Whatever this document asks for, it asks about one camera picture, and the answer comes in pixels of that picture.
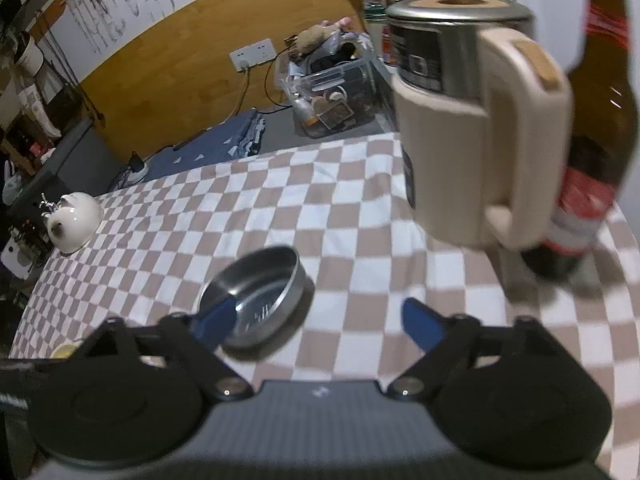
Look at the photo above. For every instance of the grey cabinet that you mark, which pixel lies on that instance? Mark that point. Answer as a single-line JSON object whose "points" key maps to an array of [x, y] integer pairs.
{"points": [[75, 160]]}

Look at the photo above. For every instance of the brown white checkered tablecloth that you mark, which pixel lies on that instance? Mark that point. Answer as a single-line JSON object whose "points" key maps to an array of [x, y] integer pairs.
{"points": [[300, 220]]}

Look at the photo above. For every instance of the cream electric kettle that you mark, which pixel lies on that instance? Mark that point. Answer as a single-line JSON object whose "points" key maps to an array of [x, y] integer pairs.
{"points": [[450, 150]]}

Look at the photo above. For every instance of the orange wooden board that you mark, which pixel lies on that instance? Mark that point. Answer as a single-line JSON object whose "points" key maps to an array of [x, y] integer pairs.
{"points": [[50, 15]]}

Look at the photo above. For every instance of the white wall socket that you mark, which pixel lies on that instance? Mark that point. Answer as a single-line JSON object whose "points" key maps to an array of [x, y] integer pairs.
{"points": [[251, 54]]}

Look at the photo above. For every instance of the brown plush toy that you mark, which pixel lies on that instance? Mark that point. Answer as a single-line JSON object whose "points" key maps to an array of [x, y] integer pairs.
{"points": [[315, 35]]}

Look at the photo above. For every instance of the white macrame wall hanging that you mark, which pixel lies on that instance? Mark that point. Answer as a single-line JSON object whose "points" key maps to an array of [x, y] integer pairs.
{"points": [[120, 0]]}

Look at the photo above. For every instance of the white hanging bag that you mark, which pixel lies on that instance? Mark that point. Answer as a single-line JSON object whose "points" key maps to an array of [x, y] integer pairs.
{"points": [[31, 55]]}

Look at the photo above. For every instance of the red soda can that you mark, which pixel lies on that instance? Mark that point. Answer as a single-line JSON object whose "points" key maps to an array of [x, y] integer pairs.
{"points": [[386, 42]]}

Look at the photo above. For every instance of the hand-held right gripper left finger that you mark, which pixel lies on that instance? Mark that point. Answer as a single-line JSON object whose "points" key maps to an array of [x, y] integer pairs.
{"points": [[215, 317]]}

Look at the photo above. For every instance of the small silver metal figurine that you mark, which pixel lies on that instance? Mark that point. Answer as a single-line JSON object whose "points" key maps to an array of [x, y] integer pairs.
{"points": [[49, 205]]}

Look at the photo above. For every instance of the brown beer bottle red label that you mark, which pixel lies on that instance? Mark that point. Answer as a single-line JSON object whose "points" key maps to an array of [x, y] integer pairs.
{"points": [[595, 160]]}

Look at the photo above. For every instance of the round stainless steel bowl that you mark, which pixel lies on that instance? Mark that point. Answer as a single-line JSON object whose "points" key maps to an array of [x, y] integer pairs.
{"points": [[265, 300]]}

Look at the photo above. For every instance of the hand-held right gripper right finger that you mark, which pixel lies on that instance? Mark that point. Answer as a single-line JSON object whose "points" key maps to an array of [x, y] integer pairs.
{"points": [[422, 322]]}

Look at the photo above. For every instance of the clear plastic storage box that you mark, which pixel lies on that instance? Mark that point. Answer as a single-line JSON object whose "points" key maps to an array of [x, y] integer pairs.
{"points": [[340, 90]]}

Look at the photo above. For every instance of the black power adapter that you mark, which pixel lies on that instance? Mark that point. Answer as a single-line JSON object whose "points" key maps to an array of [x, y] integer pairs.
{"points": [[137, 166]]}

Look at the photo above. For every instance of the white cat-shaped ceramic jar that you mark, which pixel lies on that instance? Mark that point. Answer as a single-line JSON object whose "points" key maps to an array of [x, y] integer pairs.
{"points": [[75, 222]]}

